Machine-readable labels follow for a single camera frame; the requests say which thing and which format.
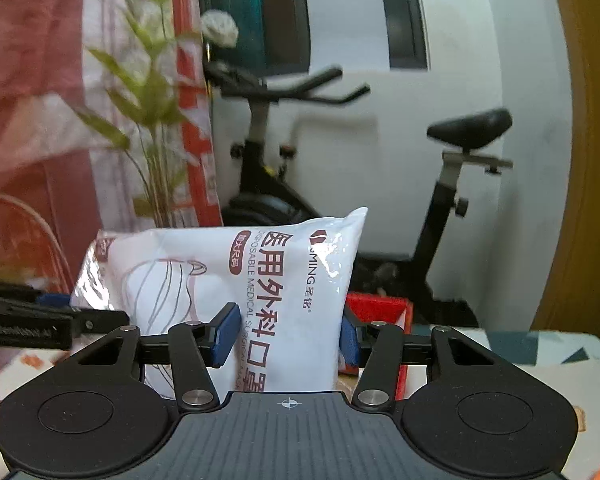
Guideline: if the white medical mask pack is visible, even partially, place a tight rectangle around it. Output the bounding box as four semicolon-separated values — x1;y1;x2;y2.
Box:
71;207;367;396

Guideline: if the red strawberry cardboard box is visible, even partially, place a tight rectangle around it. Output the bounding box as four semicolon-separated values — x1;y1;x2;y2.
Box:
338;292;413;401

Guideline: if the black exercise bike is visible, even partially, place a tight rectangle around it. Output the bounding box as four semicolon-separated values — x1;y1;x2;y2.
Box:
202;62;515;328

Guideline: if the patterned white table cloth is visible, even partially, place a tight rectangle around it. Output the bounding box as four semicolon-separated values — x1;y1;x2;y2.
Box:
409;326;600;480

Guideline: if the pink printed backdrop curtain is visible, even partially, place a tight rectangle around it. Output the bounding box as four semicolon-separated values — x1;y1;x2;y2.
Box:
0;0;221;292

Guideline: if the brown wooden door frame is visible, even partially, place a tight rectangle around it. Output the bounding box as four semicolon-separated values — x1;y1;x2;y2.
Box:
533;0;600;338

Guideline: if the dark window frame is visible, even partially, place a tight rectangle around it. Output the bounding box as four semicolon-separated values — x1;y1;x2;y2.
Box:
200;0;428;76

